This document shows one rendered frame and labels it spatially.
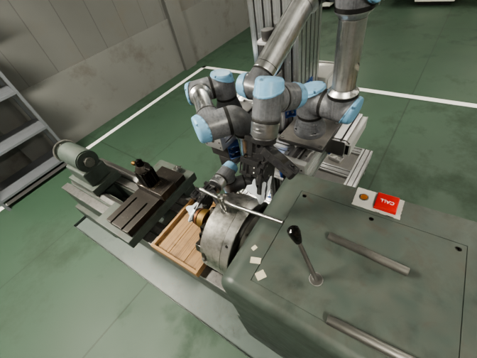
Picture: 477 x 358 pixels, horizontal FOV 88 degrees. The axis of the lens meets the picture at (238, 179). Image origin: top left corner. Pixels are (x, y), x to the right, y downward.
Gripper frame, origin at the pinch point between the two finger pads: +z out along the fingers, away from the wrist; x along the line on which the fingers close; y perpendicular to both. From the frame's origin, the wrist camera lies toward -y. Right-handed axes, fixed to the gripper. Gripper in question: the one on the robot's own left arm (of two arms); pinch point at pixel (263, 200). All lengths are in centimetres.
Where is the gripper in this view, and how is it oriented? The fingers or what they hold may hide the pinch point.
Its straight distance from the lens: 77.2
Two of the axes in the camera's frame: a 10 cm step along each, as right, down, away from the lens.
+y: -8.3, -2.9, 4.7
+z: -0.5, 8.9, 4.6
